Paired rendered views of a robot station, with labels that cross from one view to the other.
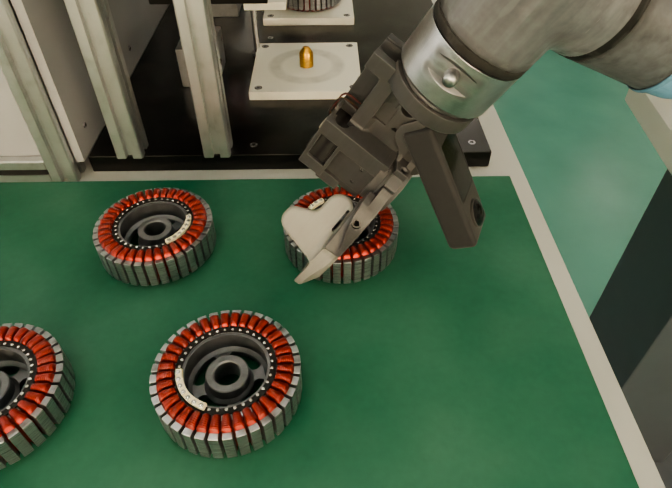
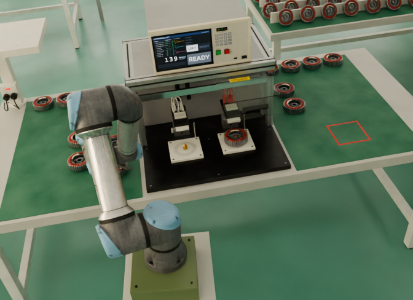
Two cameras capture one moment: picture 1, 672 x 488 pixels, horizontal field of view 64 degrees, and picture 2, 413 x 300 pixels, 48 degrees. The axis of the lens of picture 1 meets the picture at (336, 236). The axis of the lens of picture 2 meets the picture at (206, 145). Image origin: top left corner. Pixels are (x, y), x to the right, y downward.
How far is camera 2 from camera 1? 2.04 m
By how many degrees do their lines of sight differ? 61
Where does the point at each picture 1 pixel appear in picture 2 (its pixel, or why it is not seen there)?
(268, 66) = (183, 141)
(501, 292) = not seen: hidden behind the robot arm
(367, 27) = (222, 158)
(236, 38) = (206, 132)
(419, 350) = (87, 184)
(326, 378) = (82, 174)
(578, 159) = not seen: outside the picture
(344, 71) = (182, 156)
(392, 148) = not seen: hidden behind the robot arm
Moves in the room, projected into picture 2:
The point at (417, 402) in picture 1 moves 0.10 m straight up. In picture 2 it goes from (76, 185) to (70, 168)
